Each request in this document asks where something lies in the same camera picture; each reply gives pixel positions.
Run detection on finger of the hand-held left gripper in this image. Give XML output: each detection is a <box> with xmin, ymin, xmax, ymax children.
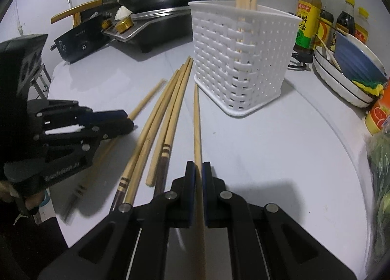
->
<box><xmin>37</xmin><ymin>119</ymin><xmax>135</xmax><ymax>152</ymax></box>
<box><xmin>30</xmin><ymin>100</ymin><xmax>128</xmax><ymax>130</ymax></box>

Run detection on white plastic mesh basket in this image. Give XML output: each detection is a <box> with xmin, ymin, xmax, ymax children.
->
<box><xmin>188</xmin><ymin>0</ymin><xmax>302</xmax><ymax>117</ymax></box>

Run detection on golden oil bottle yellow cap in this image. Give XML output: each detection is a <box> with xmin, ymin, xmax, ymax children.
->
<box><xmin>353</xmin><ymin>7</ymin><xmax>370</xmax><ymax>44</ymax></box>

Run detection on green leafy vegetables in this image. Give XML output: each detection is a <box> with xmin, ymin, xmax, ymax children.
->
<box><xmin>367</xmin><ymin>134</ymin><xmax>390</xmax><ymax>238</ymax></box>

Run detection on stack of white plates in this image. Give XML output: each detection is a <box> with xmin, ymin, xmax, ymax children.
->
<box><xmin>313</xmin><ymin>45</ymin><xmax>380</xmax><ymax>108</ymax></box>

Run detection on cooking wine bottle red cap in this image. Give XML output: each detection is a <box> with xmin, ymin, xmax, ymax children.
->
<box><xmin>295</xmin><ymin>0</ymin><xmax>322</xmax><ymax>52</ymax></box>

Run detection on dark brown wooden utensil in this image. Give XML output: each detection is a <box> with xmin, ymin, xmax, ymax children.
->
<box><xmin>317</xmin><ymin>17</ymin><xmax>348</xmax><ymax>36</ymax></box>

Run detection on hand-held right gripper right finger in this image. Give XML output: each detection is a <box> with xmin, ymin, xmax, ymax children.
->
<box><xmin>203</xmin><ymin>162</ymin><xmax>357</xmax><ymax>280</ymax></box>

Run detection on person's left hand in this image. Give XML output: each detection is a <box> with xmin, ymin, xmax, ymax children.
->
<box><xmin>0</xmin><ymin>180</ymin><xmax>44</xmax><ymax>217</ymax></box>

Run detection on clear plastic bag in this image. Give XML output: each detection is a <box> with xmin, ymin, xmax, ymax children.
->
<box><xmin>364</xmin><ymin>129</ymin><xmax>390</xmax><ymax>256</ymax></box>

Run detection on brown-tipped wooden chopstick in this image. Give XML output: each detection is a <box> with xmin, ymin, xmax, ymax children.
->
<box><xmin>154</xmin><ymin>57</ymin><xmax>195</xmax><ymax>197</ymax></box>
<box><xmin>110</xmin><ymin>69</ymin><xmax>180</xmax><ymax>211</ymax></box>
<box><xmin>62</xmin><ymin>79</ymin><xmax>167</xmax><ymax>222</ymax></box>

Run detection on blue bowl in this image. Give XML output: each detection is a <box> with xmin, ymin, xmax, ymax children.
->
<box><xmin>333</xmin><ymin>34</ymin><xmax>387</xmax><ymax>84</ymax></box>

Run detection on black electric pot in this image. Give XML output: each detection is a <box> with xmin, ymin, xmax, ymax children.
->
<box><xmin>50</xmin><ymin>15</ymin><xmax>116</xmax><ymax>65</ymax></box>

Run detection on black cable with plug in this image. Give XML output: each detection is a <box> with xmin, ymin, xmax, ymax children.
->
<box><xmin>288</xmin><ymin>51</ymin><xmax>314</xmax><ymax>71</ymax></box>

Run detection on steel shelf rack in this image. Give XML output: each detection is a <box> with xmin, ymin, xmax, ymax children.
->
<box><xmin>30</xmin><ymin>63</ymin><xmax>52</xmax><ymax>100</ymax></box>

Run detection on dark sauce bottle yellow cap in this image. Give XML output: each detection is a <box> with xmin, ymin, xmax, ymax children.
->
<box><xmin>335</xmin><ymin>0</ymin><xmax>355</xmax><ymax>35</ymax></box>

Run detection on light blue cord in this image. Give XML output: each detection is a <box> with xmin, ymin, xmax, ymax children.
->
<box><xmin>39</xmin><ymin>189</ymin><xmax>52</xmax><ymax>207</ymax></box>

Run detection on yellow green sponge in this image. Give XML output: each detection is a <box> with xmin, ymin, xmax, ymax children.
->
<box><xmin>352</xmin><ymin>80</ymin><xmax>385</xmax><ymax>96</ymax></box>

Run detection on white pleated paper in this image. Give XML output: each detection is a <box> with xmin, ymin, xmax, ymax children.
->
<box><xmin>114</xmin><ymin>6</ymin><xmax>135</xmax><ymax>21</ymax></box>

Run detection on orange bottle yellow cap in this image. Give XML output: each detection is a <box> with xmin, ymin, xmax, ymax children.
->
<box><xmin>365</xmin><ymin>77</ymin><xmax>390</xmax><ymax>136</ymax></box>

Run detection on soy sauce bottle yellow label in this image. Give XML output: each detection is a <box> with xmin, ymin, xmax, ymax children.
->
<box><xmin>317</xmin><ymin>0</ymin><xmax>335</xmax><ymax>52</ymax></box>

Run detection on pale wooden spoon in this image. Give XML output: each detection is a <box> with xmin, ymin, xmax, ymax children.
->
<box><xmin>316</xmin><ymin>37</ymin><xmax>343</xmax><ymax>71</ymax></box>

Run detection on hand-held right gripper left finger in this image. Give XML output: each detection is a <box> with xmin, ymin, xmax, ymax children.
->
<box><xmin>38</xmin><ymin>161</ymin><xmax>196</xmax><ymax>280</ymax></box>

